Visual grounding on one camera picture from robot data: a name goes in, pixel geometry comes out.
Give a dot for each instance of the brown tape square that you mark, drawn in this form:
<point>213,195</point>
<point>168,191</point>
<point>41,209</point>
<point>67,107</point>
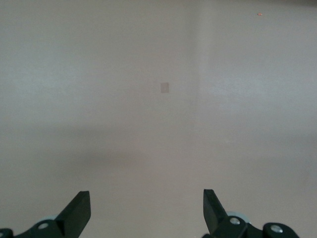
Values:
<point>164,88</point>

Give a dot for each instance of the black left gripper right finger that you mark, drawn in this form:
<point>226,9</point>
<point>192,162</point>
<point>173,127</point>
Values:
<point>215,218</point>

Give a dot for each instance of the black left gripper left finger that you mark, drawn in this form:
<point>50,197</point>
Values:
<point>74,215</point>

